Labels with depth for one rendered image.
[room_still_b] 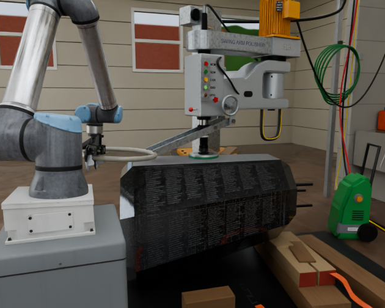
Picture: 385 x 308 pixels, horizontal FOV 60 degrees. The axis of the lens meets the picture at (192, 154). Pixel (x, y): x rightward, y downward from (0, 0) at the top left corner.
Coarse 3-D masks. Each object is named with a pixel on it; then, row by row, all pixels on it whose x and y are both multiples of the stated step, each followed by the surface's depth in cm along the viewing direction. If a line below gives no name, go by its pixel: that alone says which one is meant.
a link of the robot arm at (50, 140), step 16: (32, 128) 108; (48, 128) 106; (64, 128) 107; (80, 128) 113; (32, 144) 107; (48, 144) 106; (64, 144) 108; (80, 144) 113; (32, 160) 112; (48, 160) 107; (64, 160) 108; (80, 160) 114
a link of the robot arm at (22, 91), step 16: (32, 0) 131; (48, 0) 130; (32, 16) 127; (48, 16) 129; (32, 32) 124; (48, 32) 128; (32, 48) 122; (48, 48) 128; (16, 64) 120; (32, 64) 121; (16, 80) 117; (32, 80) 120; (16, 96) 115; (32, 96) 119; (0, 112) 111; (16, 112) 112; (32, 112) 116; (0, 128) 109; (16, 128) 108; (0, 144) 108; (16, 144) 108; (0, 160) 114; (16, 160) 113
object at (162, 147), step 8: (216, 120) 254; (224, 120) 244; (232, 120) 244; (192, 128) 245; (208, 128) 238; (216, 128) 241; (176, 136) 238; (184, 136) 241; (192, 136) 232; (200, 136) 236; (160, 144) 232; (168, 144) 223; (176, 144) 226; (184, 144) 230; (160, 152) 221
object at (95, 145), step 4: (92, 136) 186; (96, 136) 186; (100, 136) 187; (92, 140) 188; (96, 140) 187; (100, 140) 188; (88, 144) 189; (92, 144) 189; (96, 144) 187; (100, 144) 188; (88, 148) 188; (92, 148) 188; (96, 148) 185; (100, 148) 189; (104, 148) 191; (92, 152) 188; (96, 152) 186; (100, 152) 189; (104, 152) 192
